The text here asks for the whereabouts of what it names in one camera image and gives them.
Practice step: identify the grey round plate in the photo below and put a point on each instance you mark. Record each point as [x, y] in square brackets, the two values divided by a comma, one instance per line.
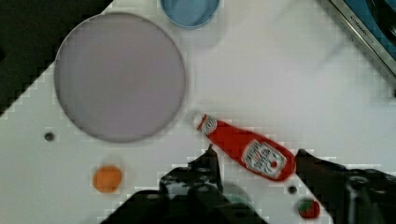
[119, 77]

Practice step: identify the orange toy fruit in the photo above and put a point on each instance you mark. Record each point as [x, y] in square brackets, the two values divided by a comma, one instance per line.
[107, 179]

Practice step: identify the black toaster oven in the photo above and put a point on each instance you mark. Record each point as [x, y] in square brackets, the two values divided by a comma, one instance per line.
[373, 23]

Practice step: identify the red ketchup bottle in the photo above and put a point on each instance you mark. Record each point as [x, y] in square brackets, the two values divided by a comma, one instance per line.
[257, 153]

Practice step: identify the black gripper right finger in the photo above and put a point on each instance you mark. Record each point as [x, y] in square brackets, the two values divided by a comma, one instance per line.
[350, 196]

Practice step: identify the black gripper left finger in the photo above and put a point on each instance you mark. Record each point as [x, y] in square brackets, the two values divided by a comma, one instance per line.
[186, 195]

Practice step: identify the blue bowl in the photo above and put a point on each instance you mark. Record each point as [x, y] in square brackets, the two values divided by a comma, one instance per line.
[190, 14]

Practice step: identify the red toy strawberry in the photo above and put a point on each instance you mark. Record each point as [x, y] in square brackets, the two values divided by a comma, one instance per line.
[308, 208]

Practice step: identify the green mug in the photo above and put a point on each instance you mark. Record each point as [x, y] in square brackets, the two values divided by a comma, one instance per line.
[236, 194]

